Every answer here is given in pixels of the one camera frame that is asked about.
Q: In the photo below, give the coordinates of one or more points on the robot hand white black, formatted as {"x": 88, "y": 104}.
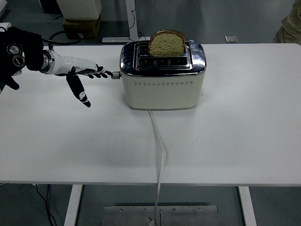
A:
{"x": 73, "y": 62}

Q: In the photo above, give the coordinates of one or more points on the silver toaster lever knob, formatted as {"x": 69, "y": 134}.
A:
{"x": 116, "y": 75}

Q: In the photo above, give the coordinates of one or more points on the cream chrome toaster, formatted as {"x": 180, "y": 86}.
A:
{"x": 162, "y": 94}

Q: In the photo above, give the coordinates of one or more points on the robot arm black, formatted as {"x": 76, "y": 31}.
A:
{"x": 30, "y": 51}

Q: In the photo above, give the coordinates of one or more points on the brown cardboard box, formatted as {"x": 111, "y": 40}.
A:
{"x": 87, "y": 27}

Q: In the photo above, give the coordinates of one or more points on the white appliance housing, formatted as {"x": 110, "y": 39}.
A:
{"x": 80, "y": 8}

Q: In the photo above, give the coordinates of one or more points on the dark box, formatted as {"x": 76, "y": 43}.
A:
{"x": 49, "y": 5}

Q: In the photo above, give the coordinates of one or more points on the white desk leg with foot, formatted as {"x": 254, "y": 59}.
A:
{"x": 131, "y": 23}

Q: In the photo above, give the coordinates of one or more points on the slice of brown bread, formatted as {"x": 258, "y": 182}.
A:
{"x": 166, "y": 46}

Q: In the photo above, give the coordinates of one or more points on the white table leg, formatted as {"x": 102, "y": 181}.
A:
{"x": 247, "y": 207}
{"x": 73, "y": 204}

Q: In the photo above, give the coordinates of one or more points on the grey floor socket plate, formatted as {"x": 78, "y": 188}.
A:
{"x": 231, "y": 39}

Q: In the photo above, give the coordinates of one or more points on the grey metal plate with screws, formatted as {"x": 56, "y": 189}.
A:
{"x": 188, "y": 216}

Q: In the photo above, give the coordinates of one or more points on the person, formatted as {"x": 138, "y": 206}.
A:
{"x": 290, "y": 26}

